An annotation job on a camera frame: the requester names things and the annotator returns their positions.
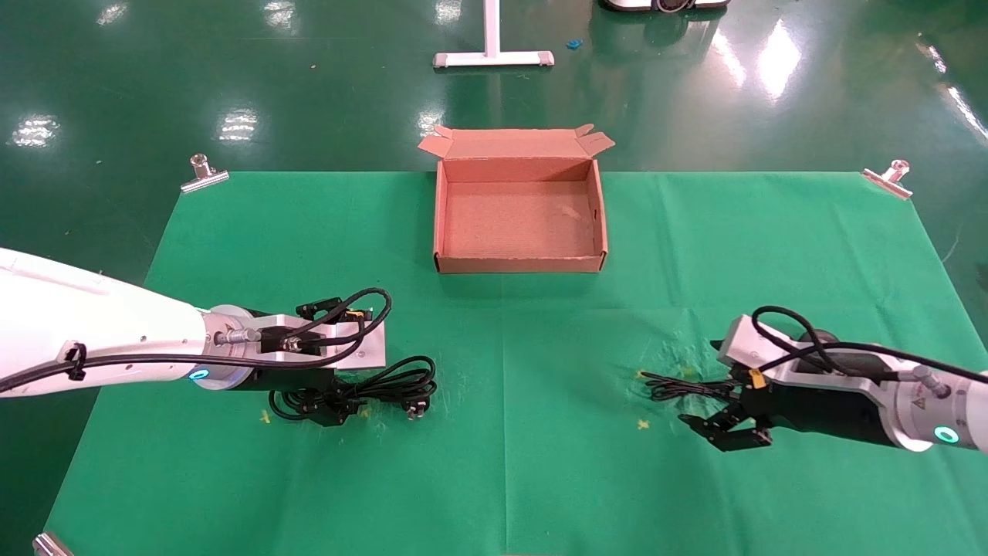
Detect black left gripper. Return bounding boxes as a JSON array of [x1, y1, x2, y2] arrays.
[[232, 368, 370, 427]]

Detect open brown cardboard box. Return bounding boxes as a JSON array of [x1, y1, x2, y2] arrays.
[[418, 124, 616, 274]]

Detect black adapter with thin cord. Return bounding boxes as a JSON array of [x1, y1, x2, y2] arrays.
[[638, 369, 742, 404]]

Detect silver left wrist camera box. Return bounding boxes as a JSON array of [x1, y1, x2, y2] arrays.
[[259, 312, 387, 370]]

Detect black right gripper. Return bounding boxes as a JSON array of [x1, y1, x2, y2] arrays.
[[679, 369, 900, 453]]

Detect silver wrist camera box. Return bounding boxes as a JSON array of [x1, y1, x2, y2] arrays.
[[259, 312, 387, 370], [717, 314, 888, 387]]

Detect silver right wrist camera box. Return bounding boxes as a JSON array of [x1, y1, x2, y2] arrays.
[[717, 314, 888, 387]]

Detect black data cable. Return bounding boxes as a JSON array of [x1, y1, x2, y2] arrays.
[[269, 356, 438, 422]]

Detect black white robot base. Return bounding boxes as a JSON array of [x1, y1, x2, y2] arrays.
[[601, 0, 730, 15]]

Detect white metal stand base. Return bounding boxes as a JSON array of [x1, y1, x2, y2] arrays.
[[432, 0, 556, 70]]

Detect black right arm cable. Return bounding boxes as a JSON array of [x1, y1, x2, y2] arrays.
[[752, 305, 988, 387]]

